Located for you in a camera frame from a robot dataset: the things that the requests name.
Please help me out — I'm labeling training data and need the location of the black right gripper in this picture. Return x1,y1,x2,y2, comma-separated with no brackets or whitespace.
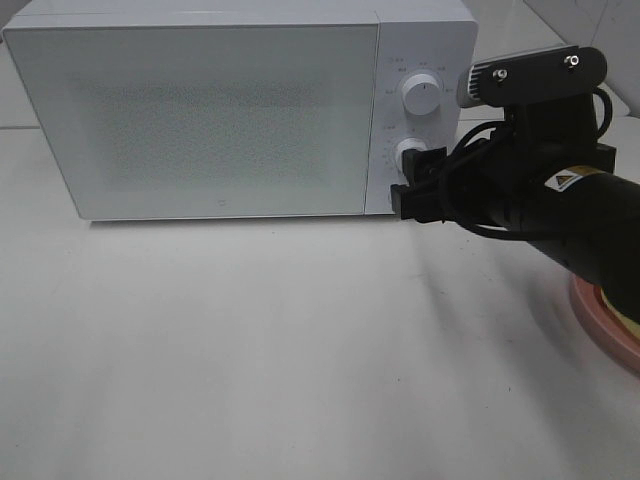
390,94,614,235

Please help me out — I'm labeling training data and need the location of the pink round plate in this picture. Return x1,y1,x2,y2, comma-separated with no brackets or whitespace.
569,275,639,377

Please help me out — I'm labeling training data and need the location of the white microwave door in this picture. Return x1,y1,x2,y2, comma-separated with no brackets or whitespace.
6,25,377,220

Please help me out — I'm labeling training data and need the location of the sandwich with lettuce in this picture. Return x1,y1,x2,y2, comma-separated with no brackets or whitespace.
601,291,640,340

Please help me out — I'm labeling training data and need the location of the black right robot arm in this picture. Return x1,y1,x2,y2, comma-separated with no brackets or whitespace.
390,93,639,321

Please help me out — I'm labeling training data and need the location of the lower white timer knob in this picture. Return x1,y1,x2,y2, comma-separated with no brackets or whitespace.
394,137,427,173

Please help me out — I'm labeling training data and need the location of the upper white power knob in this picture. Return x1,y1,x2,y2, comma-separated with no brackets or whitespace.
401,73,441,116

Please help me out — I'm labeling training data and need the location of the white microwave oven body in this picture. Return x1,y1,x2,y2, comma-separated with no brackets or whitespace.
2,1,478,219

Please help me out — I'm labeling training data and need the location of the black camera cable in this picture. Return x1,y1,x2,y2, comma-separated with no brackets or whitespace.
437,88,614,239

